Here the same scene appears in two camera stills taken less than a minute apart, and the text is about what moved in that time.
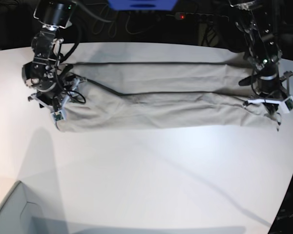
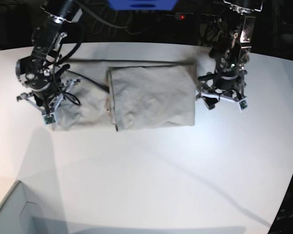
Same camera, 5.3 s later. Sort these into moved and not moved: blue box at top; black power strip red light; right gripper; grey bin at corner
Moved: right gripper
Not moved: grey bin at corner; blue box at top; black power strip red light
